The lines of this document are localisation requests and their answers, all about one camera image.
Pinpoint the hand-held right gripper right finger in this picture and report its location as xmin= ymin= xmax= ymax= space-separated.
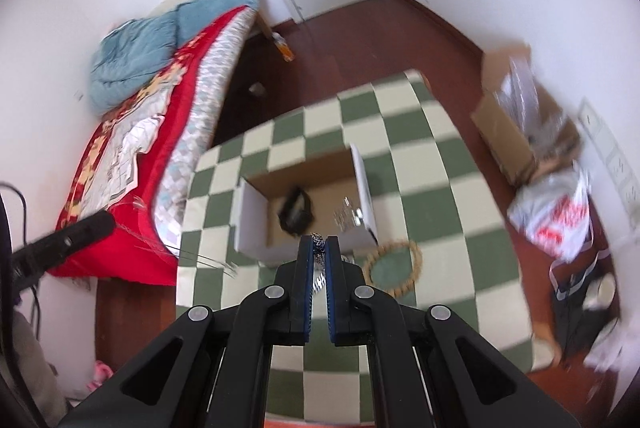
xmin=326 ymin=234 xmax=581 ymax=428

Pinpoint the silver chain bracelet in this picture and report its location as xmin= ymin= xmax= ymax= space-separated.
xmin=310 ymin=231 xmax=329 ymax=295

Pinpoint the white red plastic bag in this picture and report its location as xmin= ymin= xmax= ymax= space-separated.
xmin=507 ymin=161 xmax=596 ymax=261

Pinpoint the orange bottle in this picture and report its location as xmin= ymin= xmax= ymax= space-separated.
xmin=271 ymin=32 xmax=296 ymax=62

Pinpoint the patterned mattress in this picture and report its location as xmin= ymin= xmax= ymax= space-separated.
xmin=145 ymin=0 xmax=261 ymax=254

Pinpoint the black strap accessory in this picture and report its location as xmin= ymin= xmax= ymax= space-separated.
xmin=276 ymin=187 xmax=315 ymax=233

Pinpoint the wooden bead necklace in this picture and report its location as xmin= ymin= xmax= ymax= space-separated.
xmin=361 ymin=239 xmax=424 ymax=300

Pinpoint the black cable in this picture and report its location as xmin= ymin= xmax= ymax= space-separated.
xmin=0 ymin=181 xmax=43 ymax=344

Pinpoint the bed with red cover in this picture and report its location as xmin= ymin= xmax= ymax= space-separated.
xmin=50 ymin=6 xmax=251 ymax=286

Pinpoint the wall outlet panel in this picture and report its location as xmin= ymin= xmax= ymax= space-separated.
xmin=577 ymin=97 xmax=640 ymax=216

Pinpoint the silver jewelry piece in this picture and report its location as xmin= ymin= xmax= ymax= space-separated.
xmin=332 ymin=197 xmax=363 ymax=231

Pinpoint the green checkered tablecloth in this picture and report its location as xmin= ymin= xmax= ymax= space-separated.
xmin=175 ymin=68 xmax=563 ymax=424

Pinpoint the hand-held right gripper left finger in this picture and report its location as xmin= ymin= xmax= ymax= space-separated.
xmin=57 ymin=234 xmax=315 ymax=428

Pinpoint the clear plastic wrap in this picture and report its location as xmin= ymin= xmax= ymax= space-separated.
xmin=492 ymin=53 xmax=576 ymax=154

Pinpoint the large brown cardboard box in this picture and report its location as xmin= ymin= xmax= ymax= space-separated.
xmin=470 ymin=43 xmax=583 ymax=187

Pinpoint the blue quilt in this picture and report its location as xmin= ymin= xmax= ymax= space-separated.
xmin=89 ymin=0 xmax=261 ymax=116

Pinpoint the pink slipper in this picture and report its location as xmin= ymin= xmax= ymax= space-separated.
xmin=86 ymin=360 xmax=115 ymax=391

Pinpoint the black bag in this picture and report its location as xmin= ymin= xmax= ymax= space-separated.
xmin=549 ymin=253 xmax=621 ymax=354

